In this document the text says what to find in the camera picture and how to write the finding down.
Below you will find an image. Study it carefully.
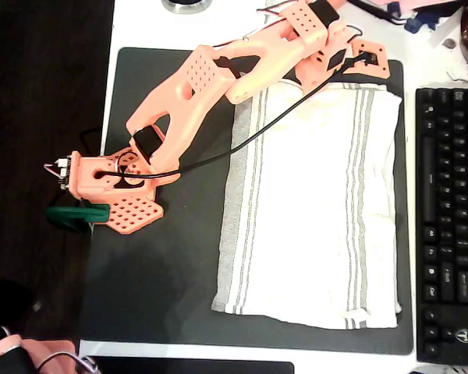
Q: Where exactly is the silver round cup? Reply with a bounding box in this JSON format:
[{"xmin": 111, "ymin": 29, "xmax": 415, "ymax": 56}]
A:
[{"xmin": 161, "ymin": 0, "xmax": 213, "ymax": 16}]

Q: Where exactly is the black flat tablet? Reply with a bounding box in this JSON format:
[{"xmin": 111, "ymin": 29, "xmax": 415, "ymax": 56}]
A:
[{"xmin": 81, "ymin": 355, "xmax": 296, "ymax": 374}]

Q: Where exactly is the black rounded object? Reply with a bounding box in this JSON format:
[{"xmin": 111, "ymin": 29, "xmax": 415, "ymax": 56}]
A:
[{"xmin": 0, "ymin": 278, "xmax": 37, "ymax": 344}]

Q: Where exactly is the small controller board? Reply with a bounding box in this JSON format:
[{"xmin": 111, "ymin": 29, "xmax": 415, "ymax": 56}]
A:
[{"xmin": 43, "ymin": 155, "xmax": 73, "ymax": 192}]

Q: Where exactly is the person's hand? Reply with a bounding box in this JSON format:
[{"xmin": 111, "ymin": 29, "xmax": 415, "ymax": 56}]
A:
[{"xmin": 0, "ymin": 337, "xmax": 80, "ymax": 374}]

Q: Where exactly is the blue plastic part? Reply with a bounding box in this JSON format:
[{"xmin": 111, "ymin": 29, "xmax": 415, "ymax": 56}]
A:
[{"xmin": 404, "ymin": 9, "xmax": 440, "ymax": 35}]

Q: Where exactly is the white striped towel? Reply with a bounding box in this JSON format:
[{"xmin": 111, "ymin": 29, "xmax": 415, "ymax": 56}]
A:
[{"xmin": 211, "ymin": 76, "xmax": 404, "ymax": 331}]

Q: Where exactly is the black camera cable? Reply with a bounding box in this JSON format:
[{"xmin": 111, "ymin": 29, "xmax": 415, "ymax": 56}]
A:
[{"xmin": 97, "ymin": 55, "xmax": 370, "ymax": 181}]

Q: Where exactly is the dark grey desk mat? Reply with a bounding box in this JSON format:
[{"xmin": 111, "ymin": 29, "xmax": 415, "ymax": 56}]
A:
[{"xmin": 79, "ymin": 47, "xmax": 415, "ymax": 356}]

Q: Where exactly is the pink paper sheet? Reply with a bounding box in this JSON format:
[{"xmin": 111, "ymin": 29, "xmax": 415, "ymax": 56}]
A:
[{"xmin": 374, "ymin": 0, "xmax": 466, "ymax": 9}]

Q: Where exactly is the white paper strip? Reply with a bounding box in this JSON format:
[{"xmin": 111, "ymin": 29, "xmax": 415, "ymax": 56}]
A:
[{"xmin": 427, "ymin": 15, "xmax": 466, "ymax": 50}]

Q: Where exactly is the black pink leader arm handle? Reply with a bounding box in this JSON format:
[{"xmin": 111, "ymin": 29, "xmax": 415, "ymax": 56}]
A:
[{"xmin": 0, "ymin": 324, "xmax": 35, "ymax": 374}]

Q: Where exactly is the green table clamp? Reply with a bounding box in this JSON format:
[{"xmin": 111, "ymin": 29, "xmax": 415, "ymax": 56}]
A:
[{"xmin": 45, "ymin": 203, "xmax": 112, "ymax": 235}]

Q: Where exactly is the black keyboard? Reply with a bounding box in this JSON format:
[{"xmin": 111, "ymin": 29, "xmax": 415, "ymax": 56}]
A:
[{"xmin": 415, "ymin": 87, "xmax": 468, "ymax": 368}]

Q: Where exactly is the white red gripper servo wire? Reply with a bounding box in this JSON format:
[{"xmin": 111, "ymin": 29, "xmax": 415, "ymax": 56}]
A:
[{"xmin": 346, "ymin": 24, "xmax": 367, "ymax": 41}]

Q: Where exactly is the white red looped servo wire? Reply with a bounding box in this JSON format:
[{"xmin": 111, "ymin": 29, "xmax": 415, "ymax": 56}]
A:
[{"xmin": 255, "ymin": 0, "xmax": 290, "ymax": 17}]

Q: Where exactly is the salmon camera mount plate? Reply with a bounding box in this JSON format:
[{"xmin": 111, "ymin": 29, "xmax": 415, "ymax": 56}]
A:
[{"xmin": 340, "ymin": 38, "xmax": 392, "ymax": 79}]

